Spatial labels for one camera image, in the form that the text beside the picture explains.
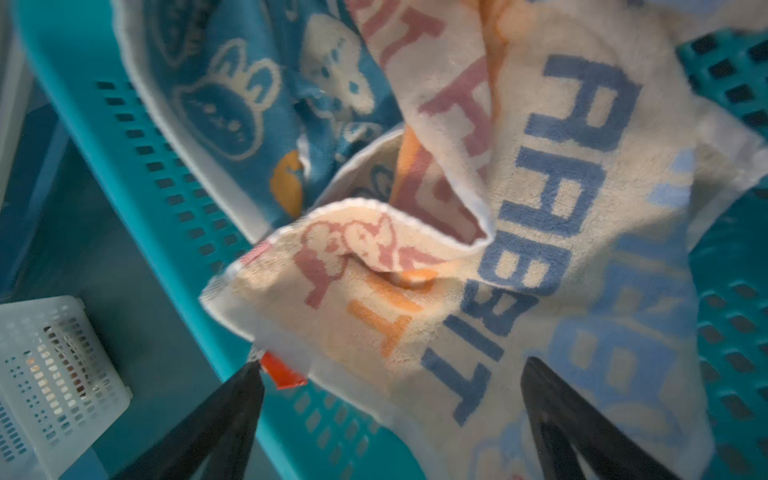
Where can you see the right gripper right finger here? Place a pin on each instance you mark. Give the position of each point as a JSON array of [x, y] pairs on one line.
[[566, 428]]

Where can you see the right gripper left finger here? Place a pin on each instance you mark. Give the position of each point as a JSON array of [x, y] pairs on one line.
[[217, 437]]

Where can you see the white perforated plastic basket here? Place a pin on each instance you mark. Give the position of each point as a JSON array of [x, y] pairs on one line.
[[59, 389]]

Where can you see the cream rabbit lettered towel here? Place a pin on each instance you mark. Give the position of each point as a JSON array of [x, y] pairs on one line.
[[554, 171]]

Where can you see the teal perforated plastic basket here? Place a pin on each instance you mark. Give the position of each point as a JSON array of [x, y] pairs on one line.
[[307, 434]]

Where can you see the blue patterned towel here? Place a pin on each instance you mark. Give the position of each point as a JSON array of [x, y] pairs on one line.
[[264, 101]]

